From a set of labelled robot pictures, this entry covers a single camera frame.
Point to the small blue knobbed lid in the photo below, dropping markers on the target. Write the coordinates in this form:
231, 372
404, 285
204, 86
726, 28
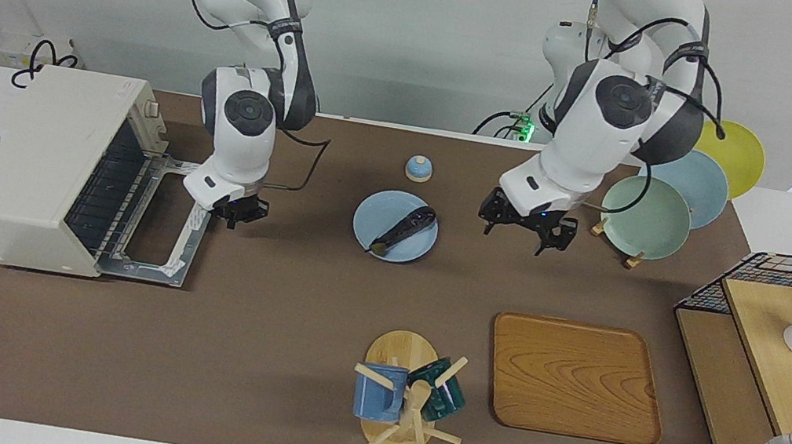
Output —
418, 170

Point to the cream toaster oven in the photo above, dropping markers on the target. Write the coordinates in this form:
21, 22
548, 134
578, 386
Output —
33, 157

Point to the brown table mat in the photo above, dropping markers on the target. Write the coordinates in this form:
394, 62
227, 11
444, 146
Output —
263, 360

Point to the dark purple eggplant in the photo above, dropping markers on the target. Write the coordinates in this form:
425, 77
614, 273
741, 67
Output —
407, 228

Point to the glass oven door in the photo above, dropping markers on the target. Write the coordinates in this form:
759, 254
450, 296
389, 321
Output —
191, 237

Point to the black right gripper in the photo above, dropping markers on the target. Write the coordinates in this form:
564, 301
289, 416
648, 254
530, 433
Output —
243, 207

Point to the wooden serving tray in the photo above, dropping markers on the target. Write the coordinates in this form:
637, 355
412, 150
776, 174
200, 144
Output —
574, 377

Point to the blue mug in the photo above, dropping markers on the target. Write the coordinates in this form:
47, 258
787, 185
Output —
376, 398

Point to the dark green mug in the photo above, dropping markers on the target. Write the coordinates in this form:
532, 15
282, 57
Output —
444, 396

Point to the yellow plate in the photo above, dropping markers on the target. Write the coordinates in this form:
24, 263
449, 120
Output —
740, 157

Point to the wooden shelf unit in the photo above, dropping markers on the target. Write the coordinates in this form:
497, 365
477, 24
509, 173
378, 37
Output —
776, 378

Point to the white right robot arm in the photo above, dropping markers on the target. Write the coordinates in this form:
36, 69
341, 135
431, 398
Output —
244, 126

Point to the small light blue plate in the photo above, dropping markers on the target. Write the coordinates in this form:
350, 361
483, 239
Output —
381, 216

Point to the pale green plate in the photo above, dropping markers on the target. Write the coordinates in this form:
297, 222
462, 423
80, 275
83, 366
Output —
647, 218

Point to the large light blue plate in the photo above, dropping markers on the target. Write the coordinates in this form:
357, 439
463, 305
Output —
702, 195

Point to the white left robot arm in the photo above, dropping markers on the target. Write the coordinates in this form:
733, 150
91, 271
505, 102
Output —
602, 127

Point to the wooden mug tree stand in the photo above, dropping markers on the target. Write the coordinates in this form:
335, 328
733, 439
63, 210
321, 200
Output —
403, 350

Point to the white power strip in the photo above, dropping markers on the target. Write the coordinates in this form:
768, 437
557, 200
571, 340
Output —
19, 45

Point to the green lit control box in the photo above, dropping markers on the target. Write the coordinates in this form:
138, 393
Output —
524, 127

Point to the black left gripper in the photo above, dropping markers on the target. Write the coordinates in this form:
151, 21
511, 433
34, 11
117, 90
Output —
528, 217

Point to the wooden plate rack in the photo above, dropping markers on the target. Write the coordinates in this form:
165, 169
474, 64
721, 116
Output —
632, 259

